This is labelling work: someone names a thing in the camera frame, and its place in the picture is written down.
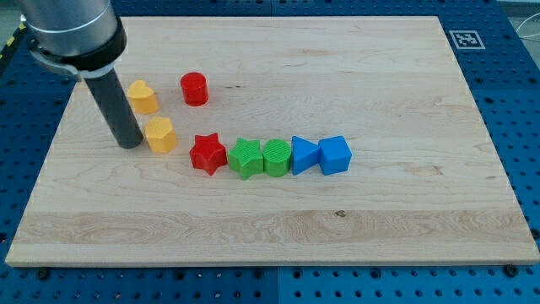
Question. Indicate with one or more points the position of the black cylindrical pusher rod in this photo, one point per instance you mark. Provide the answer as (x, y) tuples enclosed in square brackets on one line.
[(114, 107)]

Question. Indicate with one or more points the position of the yellow hexagon block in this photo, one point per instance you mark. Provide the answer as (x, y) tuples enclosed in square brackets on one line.
[(160, 135)]

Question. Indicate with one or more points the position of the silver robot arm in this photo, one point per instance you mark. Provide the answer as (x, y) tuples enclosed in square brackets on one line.
[(82, 39)]

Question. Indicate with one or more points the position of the yellow heart block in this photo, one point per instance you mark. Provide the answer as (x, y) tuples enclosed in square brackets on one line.
[(142, 98)]

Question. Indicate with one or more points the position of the red cylinder block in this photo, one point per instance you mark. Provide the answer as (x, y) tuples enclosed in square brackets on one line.
[(194, 88)]

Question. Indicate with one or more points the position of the red star block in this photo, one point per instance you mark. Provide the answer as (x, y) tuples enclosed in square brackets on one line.
[(208, 153)]

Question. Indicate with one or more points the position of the green star block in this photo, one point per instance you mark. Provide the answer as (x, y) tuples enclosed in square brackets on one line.
[(246, 158)]

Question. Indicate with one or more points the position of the green cylinder block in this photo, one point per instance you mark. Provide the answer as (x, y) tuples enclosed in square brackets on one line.
[(276, 155)]

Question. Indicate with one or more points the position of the blue triangle block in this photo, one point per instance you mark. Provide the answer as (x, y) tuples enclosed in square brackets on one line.
[(305, 154)]

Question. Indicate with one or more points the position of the blue cube block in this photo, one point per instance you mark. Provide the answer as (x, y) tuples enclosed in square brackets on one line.
[(335, 155)]

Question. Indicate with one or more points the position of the wooden board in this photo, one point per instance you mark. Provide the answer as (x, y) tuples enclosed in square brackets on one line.
[(425, 185)]

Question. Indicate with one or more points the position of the white fiducial marker tag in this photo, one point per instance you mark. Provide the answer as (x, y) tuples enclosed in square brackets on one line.
[(466, 40)]

